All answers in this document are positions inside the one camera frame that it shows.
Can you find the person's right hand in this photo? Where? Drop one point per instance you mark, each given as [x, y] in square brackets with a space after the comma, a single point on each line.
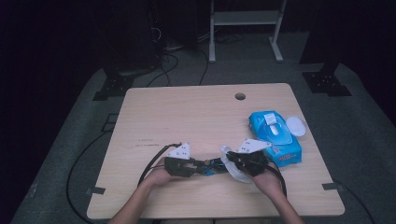
[267, 183]

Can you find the black floor tape outline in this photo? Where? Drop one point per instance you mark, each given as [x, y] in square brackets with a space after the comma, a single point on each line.
[104, 126]

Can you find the black stand base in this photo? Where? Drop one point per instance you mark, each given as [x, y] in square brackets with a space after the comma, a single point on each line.
[113, 87]
[325, 82]

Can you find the white wet wipe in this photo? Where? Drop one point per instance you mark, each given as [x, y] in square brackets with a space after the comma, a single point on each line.
[239, 177]
[274, 129]

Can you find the black tape strip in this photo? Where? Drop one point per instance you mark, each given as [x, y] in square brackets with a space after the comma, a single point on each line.
[331, 186]
[96, 190]

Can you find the blue toy car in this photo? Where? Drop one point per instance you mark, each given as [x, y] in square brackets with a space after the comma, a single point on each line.
[214, 166]

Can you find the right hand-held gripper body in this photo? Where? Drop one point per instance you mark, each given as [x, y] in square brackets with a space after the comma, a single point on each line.
[253, 163]

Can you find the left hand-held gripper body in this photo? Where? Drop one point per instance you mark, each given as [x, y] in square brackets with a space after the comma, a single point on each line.
[177, 166]

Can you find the blue wet wipes pack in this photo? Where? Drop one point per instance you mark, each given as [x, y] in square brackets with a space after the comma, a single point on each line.
[277, 146]

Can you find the white metal table frame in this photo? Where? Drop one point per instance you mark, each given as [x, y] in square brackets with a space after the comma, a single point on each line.
[246, 18]

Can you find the person's left hand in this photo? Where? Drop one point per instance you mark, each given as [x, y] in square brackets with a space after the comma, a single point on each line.
[158, 177]

